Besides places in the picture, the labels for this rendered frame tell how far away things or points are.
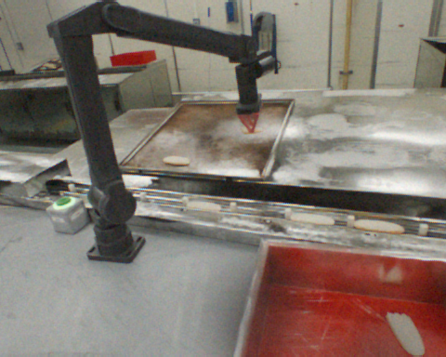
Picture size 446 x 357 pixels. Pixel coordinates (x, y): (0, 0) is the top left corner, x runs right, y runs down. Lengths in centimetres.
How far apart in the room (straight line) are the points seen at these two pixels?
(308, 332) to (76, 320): 42
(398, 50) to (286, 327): 371
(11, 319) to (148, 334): 29
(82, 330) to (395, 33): 387
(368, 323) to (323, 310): 7
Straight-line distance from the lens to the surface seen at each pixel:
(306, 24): 438
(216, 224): 76
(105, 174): 71
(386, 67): 411
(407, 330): 62
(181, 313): 64
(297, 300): 63
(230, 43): 86
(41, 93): 439
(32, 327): 75
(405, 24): 407
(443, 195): 86
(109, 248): 78
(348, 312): 63
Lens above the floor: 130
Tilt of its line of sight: 26 degrees down
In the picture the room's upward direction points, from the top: 7 degrees counter-clockwise
